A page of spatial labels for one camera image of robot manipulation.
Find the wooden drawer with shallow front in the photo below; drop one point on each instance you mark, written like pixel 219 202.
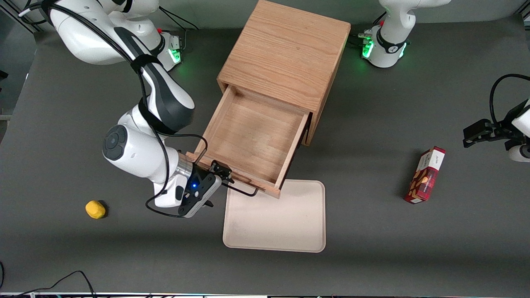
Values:
pixel 252 136

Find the beige rectangular tray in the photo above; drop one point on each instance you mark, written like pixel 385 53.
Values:
pixel 274 223

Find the red cookie box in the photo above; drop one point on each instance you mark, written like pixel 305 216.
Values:
pixel 426 176

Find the yellow round toy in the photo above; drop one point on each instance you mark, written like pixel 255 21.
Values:
pixel 95 209

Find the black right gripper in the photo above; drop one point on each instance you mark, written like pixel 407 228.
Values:
pixel 203 174

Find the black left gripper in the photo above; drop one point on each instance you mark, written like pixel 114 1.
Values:
pixel 502 127

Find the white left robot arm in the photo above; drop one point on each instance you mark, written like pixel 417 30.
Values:
pixel 389 37

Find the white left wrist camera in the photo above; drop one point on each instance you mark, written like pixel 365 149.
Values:
pixel 519 153

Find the wooden drawer cabinet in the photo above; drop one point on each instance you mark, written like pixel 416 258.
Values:
pixel 290 45

